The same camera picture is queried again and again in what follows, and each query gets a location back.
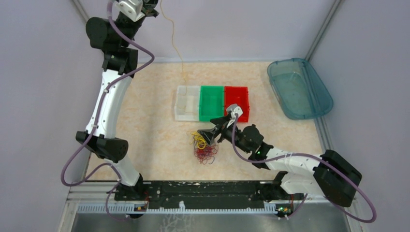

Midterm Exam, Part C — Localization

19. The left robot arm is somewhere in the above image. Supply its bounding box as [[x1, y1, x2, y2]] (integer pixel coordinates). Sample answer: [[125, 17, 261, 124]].
[[75, 0, 159, 200]]

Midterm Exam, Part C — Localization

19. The white plastic bin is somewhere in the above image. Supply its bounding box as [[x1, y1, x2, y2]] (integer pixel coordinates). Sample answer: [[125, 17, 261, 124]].
[[174, 86, 201, 121]]

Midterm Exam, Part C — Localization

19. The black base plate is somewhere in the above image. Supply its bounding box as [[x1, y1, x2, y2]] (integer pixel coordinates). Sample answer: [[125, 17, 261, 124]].
[[114, 180, 305, 212]]

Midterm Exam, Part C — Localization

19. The red plastic bin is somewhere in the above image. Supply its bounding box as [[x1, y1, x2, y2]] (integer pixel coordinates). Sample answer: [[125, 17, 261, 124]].
[[224, 86, 250, 123]]

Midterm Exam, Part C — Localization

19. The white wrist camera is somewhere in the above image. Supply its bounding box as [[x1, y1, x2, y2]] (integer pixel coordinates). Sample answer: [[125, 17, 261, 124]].
[[226, 104, 243, 125], [116, 0, 145, 22]]

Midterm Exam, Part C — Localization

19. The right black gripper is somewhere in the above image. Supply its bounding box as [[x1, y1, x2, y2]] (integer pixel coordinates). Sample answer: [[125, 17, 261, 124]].
[[198, 114, 251, 154]]

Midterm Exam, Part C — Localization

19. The yellow cable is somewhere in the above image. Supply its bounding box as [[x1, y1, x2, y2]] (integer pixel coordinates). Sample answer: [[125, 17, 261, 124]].
[[159, 0, 207, 150]]

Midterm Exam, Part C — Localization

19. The teal transparent tub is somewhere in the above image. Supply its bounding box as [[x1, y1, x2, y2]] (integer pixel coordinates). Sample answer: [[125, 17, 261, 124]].
[[267, 58, 334, 120]]

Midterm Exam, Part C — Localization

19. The green plastic bin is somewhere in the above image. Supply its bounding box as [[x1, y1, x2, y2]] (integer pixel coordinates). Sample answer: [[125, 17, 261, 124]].
[[199, 86, 224, 121]]

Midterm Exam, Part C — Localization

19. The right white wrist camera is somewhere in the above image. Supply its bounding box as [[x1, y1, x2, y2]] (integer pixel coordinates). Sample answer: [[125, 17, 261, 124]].
[[226, 104, 243, 125]]

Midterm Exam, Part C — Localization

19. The red cable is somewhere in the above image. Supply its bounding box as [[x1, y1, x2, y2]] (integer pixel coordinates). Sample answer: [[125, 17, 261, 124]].
[[192, 141, 219, 165]]

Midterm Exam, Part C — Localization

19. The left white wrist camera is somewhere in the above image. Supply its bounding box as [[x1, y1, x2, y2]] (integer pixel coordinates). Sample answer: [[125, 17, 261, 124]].
[[116, 0, 145, 22]]

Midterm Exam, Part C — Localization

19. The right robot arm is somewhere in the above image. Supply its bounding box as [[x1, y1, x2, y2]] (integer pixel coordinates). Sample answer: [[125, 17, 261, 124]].
[[198, 116, 362, 207]]

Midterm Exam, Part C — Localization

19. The aluminium frame rail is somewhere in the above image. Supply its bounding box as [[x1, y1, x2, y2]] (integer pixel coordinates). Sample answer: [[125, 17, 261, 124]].
[[65, 180, 356, 212]]

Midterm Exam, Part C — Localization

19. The white toothed cable duct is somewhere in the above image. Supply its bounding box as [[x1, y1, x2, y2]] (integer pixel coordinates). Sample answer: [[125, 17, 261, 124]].
[[77, 202, 278, 214]]

